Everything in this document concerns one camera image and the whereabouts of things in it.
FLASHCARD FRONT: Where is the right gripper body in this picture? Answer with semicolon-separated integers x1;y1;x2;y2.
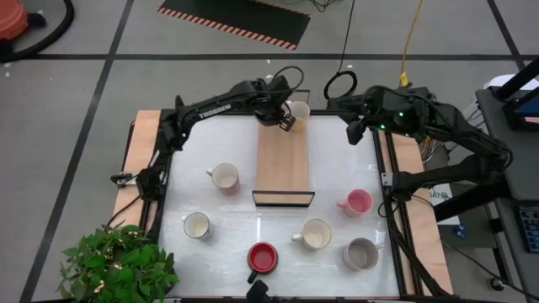
362;86;426;139

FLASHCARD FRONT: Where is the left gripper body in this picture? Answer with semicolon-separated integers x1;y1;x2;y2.
263;82;295;124

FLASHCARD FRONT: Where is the peach coffee mug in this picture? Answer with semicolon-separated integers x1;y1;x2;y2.
287;100;312;134

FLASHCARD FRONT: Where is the pink coffee mug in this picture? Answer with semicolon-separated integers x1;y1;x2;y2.
336;189;375;218

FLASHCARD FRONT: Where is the white mug pink outside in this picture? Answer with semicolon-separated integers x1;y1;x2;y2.
205;162;242;196

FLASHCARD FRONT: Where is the cream coffee mug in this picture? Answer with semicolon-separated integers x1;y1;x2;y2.
291;218;334;251

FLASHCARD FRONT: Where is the grey coffee mug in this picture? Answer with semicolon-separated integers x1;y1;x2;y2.
341;237;386;272

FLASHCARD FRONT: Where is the red mug black handle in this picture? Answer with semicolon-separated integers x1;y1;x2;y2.
246;242;280;285

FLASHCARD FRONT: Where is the black equipment box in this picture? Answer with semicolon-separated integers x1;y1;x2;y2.
326;87;435;114

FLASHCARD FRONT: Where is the wooden side board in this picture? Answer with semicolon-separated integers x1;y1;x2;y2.
376;109;455;295
111;109;174;231

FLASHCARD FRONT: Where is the black hazard-striped floor mat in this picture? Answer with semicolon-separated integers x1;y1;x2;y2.
157;0;312;52

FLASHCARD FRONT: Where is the white printed paper sheet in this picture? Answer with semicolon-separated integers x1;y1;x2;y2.
429;184;462;227

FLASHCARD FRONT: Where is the white object behind desk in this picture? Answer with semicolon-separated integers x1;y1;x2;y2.
483;73;539;92

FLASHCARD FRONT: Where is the black monitor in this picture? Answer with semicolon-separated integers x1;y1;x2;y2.
503;88;539;132

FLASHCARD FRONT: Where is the small white mug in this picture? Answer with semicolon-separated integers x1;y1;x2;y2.
181;211;213;242

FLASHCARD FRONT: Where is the dark grey desk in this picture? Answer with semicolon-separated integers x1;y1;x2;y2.
475;56;539;303

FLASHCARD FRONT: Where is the small black object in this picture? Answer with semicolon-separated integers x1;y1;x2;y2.
245;279;273;303

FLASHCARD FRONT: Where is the black keyboard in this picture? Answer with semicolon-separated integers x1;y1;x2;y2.
517;205;539;254

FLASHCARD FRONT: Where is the green leafy plant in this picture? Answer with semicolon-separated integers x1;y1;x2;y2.
56;221;181;303

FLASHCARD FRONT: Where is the red vacuum cleaner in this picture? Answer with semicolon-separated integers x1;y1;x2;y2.
0;0;48;54

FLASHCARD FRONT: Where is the black table frame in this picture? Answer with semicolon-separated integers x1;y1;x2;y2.
121;94;456;303

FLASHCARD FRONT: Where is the wooden shelf black frame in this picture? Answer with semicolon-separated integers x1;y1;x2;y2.
251;88;317;209

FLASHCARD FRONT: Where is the black floor cable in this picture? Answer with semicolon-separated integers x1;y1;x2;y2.
323;0;359;102

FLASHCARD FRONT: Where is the yellow floor cable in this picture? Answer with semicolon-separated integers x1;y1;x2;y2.
398;0;424;90

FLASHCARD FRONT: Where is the white cable duct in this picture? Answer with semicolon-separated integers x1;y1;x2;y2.
461;100;485;127

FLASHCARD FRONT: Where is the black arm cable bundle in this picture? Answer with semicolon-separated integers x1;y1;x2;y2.
381;197;451;298

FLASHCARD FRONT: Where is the black vacuum hose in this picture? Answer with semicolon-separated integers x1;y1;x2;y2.
0;0;76;64

